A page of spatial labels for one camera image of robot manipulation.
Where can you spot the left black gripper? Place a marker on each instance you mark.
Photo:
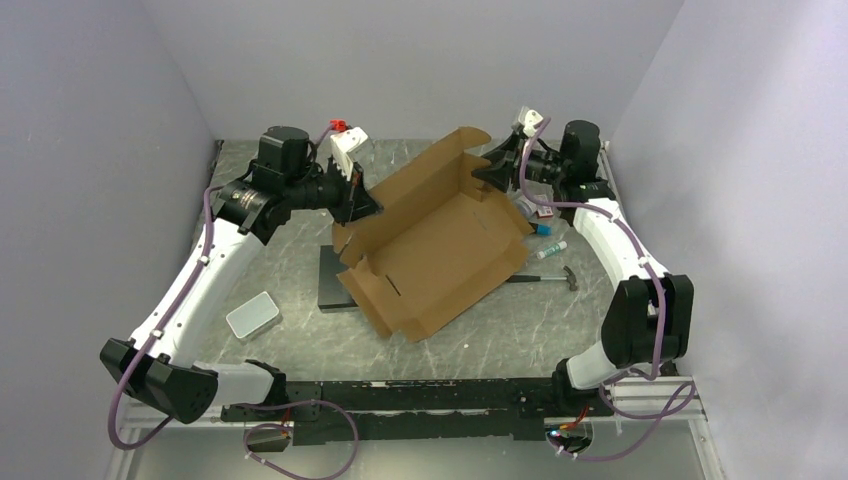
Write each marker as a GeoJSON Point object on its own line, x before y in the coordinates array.
{"type": "Point", "coordinates": [355, 199]}

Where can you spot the brown cardboard box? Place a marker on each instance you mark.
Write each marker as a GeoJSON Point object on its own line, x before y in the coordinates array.
{"type": "Point", "coordinates": [443, 241]}

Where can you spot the black rectangular block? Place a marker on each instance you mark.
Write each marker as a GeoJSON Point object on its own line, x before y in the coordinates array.
{"type": "Point", "coordinates": [332, 295]}

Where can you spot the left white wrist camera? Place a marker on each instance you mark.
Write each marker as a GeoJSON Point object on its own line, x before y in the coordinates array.
{"type": "Point", "coordinates": [349, 145]}

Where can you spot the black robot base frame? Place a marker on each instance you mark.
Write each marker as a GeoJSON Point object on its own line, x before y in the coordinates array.
{"type": "Point", "coordinates": [332, 411]}

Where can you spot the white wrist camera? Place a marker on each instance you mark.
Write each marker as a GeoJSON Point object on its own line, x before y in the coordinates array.
{"type": "Point", "coordinates": [349, 145]}
{"type": "Point", "coordinates": [528, 123]}

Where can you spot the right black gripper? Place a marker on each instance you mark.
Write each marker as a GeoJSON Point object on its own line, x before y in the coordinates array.
{"type": "Point", "coordinates": [504, 163]}

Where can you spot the black handled claw hammer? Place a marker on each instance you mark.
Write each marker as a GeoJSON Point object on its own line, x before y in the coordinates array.
{"type": "Point", "coordinates": [567, 275]}

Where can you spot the black blue marker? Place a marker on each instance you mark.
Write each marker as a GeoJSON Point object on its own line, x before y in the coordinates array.
{"type": "Point", "coordinates": [541, 229]}

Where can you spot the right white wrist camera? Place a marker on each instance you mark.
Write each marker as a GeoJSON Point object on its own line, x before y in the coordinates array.
{"type": "Point", "coordinates": [528, 123]}

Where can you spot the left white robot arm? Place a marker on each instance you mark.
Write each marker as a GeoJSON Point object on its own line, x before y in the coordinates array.
{"type": "Point", "coordinates": [158, 364]}

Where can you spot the small red white card box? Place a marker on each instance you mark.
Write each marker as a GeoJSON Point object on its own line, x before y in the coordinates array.
{"type": "Point", "coordinates": [543, 209]}

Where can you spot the white green glue stick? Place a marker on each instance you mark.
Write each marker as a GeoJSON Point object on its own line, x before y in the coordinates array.
{"type": "Point", "coordinates": [551, 250]}

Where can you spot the silver metal tin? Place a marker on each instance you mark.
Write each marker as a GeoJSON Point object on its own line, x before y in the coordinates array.
{"type": "Point", "coordinates": [252, 316]}

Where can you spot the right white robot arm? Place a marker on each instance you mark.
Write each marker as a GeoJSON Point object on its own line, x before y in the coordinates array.
{"type": "Point", "coordinates": [649, 319]}

